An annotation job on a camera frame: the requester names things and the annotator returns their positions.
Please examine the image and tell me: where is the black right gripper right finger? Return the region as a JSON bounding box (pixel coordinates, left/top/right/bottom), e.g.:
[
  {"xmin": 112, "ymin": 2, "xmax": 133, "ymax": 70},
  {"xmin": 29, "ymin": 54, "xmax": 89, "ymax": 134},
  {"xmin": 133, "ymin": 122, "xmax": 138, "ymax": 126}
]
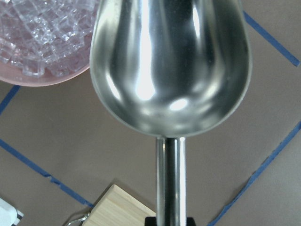
[{"xmin": 186, "ymin": 217, "xmax": 196, "ymax": 226}]

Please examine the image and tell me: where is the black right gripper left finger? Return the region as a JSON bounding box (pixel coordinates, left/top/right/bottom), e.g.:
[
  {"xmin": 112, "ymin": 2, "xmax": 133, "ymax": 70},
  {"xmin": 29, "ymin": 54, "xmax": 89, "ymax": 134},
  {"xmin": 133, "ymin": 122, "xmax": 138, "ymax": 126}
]
[{"xmin": 144, "ymin": 217, "xmax": 157, "ymax": 226}]

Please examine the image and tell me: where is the stainless steel ice scoop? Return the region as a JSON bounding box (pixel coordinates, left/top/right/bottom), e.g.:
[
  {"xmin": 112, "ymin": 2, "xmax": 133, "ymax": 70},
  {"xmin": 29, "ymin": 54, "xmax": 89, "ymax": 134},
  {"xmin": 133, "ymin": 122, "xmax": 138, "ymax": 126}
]
[{"xmin": 90, "ymin": 0, "xmax": 252, "ymax": 226}]

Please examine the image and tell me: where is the pink bowl of ice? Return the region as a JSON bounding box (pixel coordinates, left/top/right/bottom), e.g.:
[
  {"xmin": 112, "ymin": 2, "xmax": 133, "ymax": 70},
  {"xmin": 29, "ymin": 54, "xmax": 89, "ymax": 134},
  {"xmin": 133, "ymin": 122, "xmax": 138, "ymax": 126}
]
[{"xmin": 0, "ymin": 0, "xmax": 99, "ymax": 87}]

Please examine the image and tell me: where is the wooden cutting board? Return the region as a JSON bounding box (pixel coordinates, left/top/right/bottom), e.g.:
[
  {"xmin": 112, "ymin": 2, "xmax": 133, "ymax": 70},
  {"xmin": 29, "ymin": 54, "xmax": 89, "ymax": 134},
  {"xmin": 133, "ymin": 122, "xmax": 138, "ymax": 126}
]
[{"xmin": 82, "ymin": 184, "xmax": 156, "ymax": 226}]

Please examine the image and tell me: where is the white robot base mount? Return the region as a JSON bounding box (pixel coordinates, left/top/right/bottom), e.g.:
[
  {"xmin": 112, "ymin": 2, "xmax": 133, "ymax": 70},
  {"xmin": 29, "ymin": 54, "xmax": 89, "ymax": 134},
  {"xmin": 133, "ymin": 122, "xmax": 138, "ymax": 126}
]
[{"xmin": 0, "ymin": 198, "xmax": 24, "ymax": 226}]

